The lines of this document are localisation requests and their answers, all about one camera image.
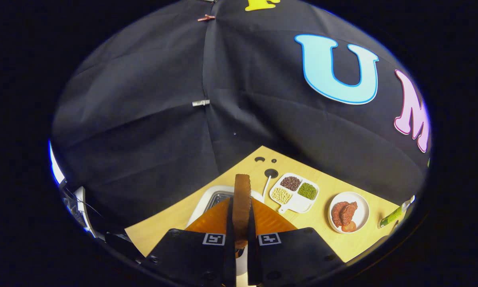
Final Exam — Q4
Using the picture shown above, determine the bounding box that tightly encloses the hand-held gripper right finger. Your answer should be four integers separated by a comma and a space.
247, 197, 345, 287

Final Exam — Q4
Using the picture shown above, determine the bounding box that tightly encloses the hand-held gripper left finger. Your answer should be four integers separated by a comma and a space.
141, 197, 237, 287

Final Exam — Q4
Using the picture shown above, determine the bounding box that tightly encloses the toasted bread slice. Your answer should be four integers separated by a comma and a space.
232, 174, 252, 250

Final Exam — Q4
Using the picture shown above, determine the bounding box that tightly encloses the white toaster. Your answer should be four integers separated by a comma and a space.
186, 185, 266, 287

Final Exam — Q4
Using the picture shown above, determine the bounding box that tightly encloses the pile of yellow beans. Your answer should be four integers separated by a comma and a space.
271, 187, 292, 205

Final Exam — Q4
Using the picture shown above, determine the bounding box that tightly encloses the white divided dish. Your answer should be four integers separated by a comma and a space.
269, 173, 320, 214

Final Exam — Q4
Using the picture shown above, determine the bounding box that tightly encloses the pile of dark red beans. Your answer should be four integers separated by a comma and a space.
280, 176, 302, 191

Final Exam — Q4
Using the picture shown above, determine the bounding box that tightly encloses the pile of green beans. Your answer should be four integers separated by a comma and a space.
297, 182, 318, 201

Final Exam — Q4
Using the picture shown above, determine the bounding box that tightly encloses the brown meat slice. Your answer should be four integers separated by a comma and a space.
331, 201, 349, 228
340, 201, 358, 226

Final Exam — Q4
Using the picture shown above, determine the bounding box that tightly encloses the white round plate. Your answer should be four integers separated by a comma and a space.
328, 191, 370, 234

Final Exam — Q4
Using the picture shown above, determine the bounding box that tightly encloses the green label clear bottle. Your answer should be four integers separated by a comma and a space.
378, 195, 416, 229

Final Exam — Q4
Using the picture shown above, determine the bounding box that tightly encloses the white metal stand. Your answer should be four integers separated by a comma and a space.
73, 185, 104, 240

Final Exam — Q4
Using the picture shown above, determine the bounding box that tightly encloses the black backdrop cloth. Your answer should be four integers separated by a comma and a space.
51, 0, 432, 232

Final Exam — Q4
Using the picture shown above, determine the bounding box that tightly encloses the white toaster cable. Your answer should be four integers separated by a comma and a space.
262, 171, 273, 200

